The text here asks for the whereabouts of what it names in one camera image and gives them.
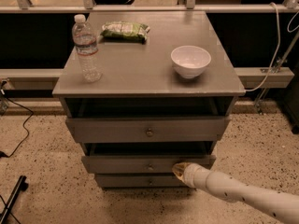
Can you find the grey bottom drawer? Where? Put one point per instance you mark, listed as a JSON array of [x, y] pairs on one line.
[[137, 181]]

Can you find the metal railing frame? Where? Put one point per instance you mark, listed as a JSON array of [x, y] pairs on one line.
[[213, 6]]

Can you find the white bowl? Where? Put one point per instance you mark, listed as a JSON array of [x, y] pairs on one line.
[[190, 61]]

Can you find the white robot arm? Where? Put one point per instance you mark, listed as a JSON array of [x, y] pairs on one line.
[[279, 205]]

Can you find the grey drawer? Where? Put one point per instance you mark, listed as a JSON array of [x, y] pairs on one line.
[[137, 181], [144, 130], [144, 158]]

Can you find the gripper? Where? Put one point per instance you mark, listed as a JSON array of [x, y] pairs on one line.
[[192, 174]]

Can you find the black stand leg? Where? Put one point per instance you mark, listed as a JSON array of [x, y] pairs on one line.
[[20, 186]]

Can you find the grey wooden drawer cabinet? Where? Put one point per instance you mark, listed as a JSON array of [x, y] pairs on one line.
[[138, 80]]

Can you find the clear plastic water bottle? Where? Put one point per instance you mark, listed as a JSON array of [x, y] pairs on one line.
[[85, 41]]

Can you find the green snack bag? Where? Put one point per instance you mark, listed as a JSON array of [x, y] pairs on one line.
[[125, 30]]

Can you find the grey top drawer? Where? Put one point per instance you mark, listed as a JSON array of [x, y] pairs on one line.
[[144, 130]]

